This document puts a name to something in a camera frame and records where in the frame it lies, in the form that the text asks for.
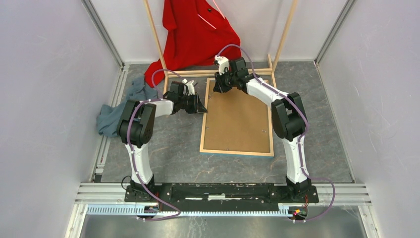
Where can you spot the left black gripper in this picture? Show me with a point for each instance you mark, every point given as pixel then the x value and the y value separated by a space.
pixel 197 105

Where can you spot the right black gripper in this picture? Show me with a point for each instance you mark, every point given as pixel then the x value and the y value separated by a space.
pixel 218 86

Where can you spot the blue picture frame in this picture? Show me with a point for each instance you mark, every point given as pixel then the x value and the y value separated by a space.
pixel 236 124

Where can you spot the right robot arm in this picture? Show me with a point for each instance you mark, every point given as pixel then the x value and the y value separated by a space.
pixel 288 117

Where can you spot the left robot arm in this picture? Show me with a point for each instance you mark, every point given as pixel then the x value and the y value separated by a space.
pixel 136 126

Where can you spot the red shirt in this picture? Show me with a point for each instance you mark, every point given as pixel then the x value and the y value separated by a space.
pixel 190 42

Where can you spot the pink clothes hanger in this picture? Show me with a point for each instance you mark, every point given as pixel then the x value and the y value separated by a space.
pixel 210 14

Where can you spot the grey-blue cloth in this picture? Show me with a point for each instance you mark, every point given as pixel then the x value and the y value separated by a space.
pixel 108 119

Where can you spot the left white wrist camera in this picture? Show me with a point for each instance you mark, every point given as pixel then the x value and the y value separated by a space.
pixel 189 87

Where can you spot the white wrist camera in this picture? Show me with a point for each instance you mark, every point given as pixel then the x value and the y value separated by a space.
pixel 222 63
pixel 189 87

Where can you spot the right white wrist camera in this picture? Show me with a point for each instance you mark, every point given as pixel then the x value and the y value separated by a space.
pixel 222 63

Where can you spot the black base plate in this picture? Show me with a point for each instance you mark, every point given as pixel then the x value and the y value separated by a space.
pixel 221 197

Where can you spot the white cable duct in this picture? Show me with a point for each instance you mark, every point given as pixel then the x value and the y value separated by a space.
pixel 147 211

